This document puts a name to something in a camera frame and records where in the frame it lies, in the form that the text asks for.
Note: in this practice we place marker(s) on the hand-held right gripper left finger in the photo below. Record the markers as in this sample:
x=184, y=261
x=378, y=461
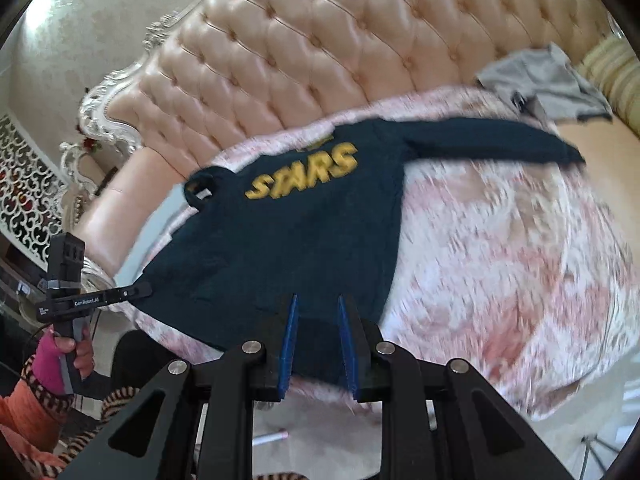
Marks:
x=289, y=350

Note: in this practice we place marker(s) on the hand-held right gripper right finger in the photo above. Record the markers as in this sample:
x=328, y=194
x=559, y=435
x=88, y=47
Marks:
x=347, y=350

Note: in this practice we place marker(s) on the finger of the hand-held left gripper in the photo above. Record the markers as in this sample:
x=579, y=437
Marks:
x=130, y=292

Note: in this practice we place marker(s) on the navy sweater yellow lettering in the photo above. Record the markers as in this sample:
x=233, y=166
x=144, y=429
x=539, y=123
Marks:
x=280, y=250

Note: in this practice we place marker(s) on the person's left forearm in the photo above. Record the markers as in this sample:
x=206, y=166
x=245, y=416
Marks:
x=20, y=420

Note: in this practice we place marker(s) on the person's left hand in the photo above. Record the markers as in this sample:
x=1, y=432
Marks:
x=47, y=360

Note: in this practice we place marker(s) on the dark cabinet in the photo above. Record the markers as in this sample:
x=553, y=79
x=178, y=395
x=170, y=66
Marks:
x=15, y=285

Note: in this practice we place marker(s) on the pink white pen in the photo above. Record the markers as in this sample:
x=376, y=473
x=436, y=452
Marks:
x=270, y=438

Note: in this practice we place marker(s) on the person's striped knit top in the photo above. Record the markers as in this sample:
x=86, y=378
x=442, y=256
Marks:
x=117, y=400

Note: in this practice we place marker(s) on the pink floral blanket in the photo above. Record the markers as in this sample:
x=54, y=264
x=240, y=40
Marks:
x=500, y=260

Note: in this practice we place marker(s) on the metal stand leg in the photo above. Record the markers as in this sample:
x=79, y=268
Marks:
x=587, y=460

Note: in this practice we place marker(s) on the beige tufted leather sofa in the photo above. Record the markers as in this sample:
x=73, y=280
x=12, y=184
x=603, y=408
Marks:
x=325, y=60

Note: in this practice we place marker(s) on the grey garment black label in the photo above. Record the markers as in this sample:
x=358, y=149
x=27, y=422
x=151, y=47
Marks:
x=555, y=85

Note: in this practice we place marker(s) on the striped fringed cushion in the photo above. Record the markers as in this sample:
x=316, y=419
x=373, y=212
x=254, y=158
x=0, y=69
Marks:
x=617, y=80

